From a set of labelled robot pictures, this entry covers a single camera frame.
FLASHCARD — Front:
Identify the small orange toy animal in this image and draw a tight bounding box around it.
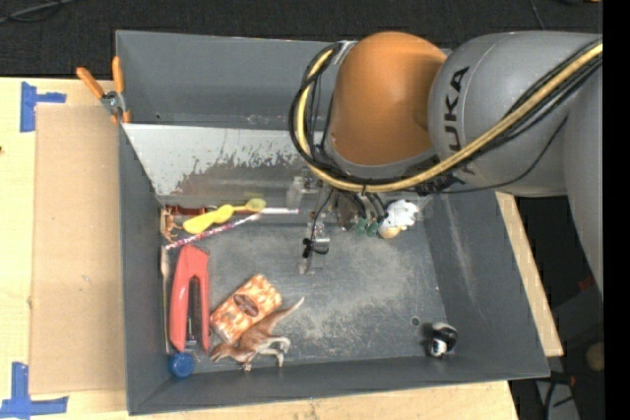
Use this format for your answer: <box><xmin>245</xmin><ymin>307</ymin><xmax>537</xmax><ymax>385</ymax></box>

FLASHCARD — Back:
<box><xmin>159</xmin><ymin>205</ymin><xmax>185</xmax><ymax>244</ymax></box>

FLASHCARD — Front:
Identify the blue round cap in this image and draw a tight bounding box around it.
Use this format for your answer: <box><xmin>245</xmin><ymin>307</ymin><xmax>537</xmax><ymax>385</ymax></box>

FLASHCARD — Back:
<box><xmin>166</xmin><ymin>351</ymin><xmax>197</xmax><ymax>380</ymax></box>

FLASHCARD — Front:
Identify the grey metal bin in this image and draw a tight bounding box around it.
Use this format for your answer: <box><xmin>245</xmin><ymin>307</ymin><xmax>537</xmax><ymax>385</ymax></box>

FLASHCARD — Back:
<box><xmin>113</xmin><ymin>30</ymin><xmax>551</xmax><ymax>416</ymax></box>

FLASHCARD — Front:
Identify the brown cardboard board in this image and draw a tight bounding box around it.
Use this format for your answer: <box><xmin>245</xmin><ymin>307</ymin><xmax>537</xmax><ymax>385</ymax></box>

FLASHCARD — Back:
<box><xmin>28</xmin><ymin>104</ymin><xmax>130</xmax><ymax>397</ymax></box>

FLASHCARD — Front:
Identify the pink silver glitter stick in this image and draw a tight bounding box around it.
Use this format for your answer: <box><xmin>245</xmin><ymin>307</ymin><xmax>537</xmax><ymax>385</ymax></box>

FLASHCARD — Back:
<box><xmin>163</xmin><ymin>207</ymin><xmax>301</xmax><ymax>253</ymax></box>

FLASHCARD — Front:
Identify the black and white toy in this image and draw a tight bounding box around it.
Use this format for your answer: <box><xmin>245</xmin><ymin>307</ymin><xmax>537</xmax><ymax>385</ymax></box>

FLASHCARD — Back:
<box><xmin>424</xmin><ymin>320</ymin><xmax>460</xmax><ymax>359</ymax></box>

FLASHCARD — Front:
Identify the red stapler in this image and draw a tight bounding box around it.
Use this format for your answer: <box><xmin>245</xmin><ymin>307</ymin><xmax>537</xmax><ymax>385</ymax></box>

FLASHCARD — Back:
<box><xmin>168</xmin><ymin>244</ymin><xmax>213</xmax><ymax>355</ymax></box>

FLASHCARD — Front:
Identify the brown toy dinosaur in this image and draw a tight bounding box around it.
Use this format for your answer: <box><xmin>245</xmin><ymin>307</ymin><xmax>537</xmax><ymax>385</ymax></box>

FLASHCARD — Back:
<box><xmin>210</xmin><ymin>295</ymin><xmax>306</xmax><ymax>373</ymax></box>

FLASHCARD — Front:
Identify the black cylinder on white bracket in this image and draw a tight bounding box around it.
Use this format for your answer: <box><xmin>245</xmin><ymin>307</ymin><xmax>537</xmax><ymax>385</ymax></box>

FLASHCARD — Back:
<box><xmin>377</xmin><ymin>198</ymin><xmax>420</xmax><ymax>241</ymax></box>

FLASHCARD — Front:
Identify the orange patterned packet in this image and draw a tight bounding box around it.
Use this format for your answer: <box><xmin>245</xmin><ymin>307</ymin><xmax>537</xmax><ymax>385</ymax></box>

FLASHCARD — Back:
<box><xmin>209</xmin><ymin>273</ymin><xmax>284</xmax><ymax>345</ymax></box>

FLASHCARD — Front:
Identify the yellow plastic toy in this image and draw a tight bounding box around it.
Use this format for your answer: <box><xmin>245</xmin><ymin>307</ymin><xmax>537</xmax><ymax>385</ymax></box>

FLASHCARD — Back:
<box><xmin>182</xmin><ymin>198</ymin><xmax>268</xmax><ymax>235</ymax></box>

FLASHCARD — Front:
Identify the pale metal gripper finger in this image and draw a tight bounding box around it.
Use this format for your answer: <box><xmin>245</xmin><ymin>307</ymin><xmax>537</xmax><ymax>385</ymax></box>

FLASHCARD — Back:
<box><xmin>285</xmin><ymin>176</ymin><xmax>322</xmax><ymax>212</ymax></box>
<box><xmin>297</xmin><ymin>221</ymin><xmax>331</xmax><ymax>275</ymax></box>

